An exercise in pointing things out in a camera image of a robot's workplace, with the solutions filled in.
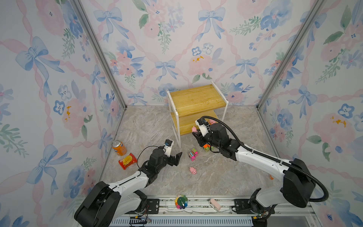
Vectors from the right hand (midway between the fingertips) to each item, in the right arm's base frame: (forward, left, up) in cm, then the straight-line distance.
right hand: (194, 130), depth 81 cm
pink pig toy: (0, 0, +2) cm, 2 cm away
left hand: (-6, +11, -10) cm, 17 cm away
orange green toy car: (-11, -6, +1) cm, 13 cm away
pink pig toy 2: (-16, +1, -18) cm, 24 cm away
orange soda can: (-6, +45, -9) cm, 47 cm away
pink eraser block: (-34, -10, -19) cm, 40 cm away
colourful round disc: (-33, +7, -19) cm, 39 cm away
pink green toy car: (-5, -2, -18) cm, 19 cm away
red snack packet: (-12, +41, -17) cm, 46 cm away
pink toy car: (-8, +1, -18) cm, 20 cm away
